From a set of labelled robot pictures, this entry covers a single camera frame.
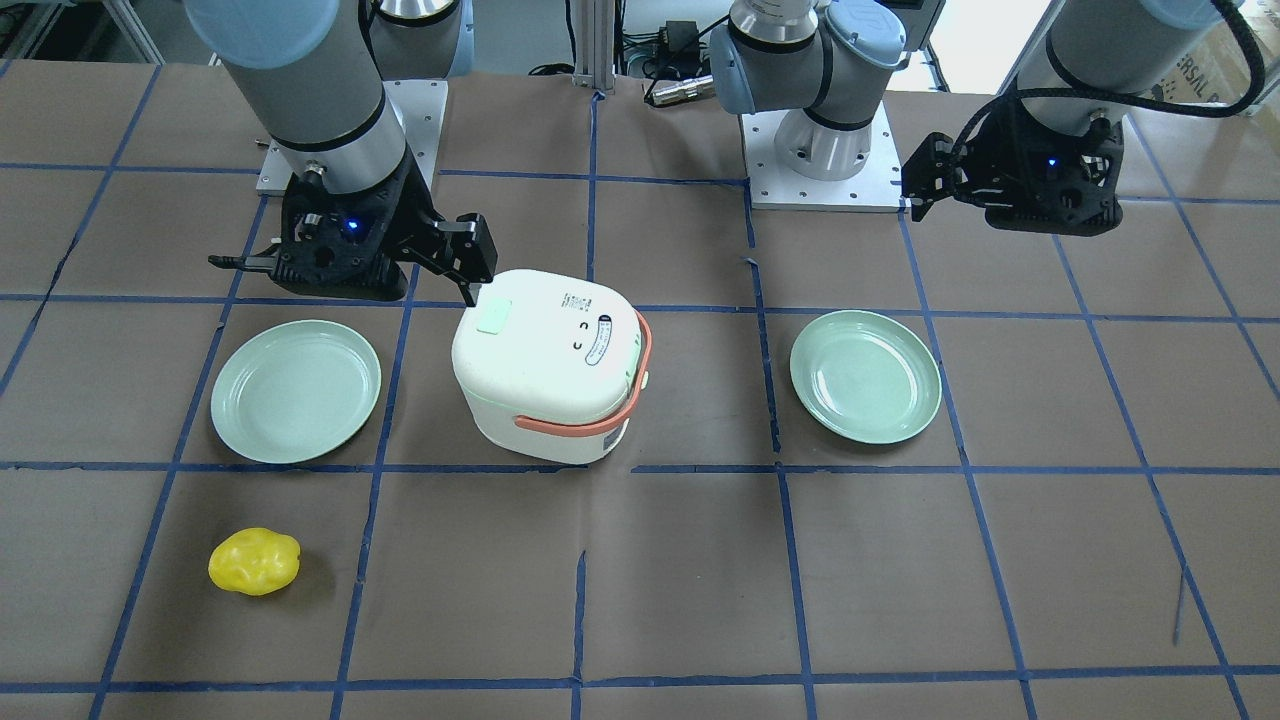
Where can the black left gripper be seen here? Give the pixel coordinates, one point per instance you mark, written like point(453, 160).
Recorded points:
point(984, 150)

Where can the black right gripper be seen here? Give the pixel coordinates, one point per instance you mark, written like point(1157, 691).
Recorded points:
point(407, 224)

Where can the white rice cooker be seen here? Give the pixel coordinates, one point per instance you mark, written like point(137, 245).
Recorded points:
point(552, 366)

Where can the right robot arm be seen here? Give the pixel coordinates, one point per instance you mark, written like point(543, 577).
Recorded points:
point(313, 72)

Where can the green plate near left arm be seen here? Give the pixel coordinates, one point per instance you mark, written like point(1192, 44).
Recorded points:
point(866, 377)

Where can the green plate near right arm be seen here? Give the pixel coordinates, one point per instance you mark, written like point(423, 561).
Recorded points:
point(295, 392)

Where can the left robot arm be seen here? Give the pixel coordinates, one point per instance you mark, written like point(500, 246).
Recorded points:
point(807, 80)

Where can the black power adapter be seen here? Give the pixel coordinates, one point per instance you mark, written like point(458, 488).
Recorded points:
point(677, 38)

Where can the aluminium frame post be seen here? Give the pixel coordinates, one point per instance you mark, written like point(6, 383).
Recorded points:
point(594, 25)

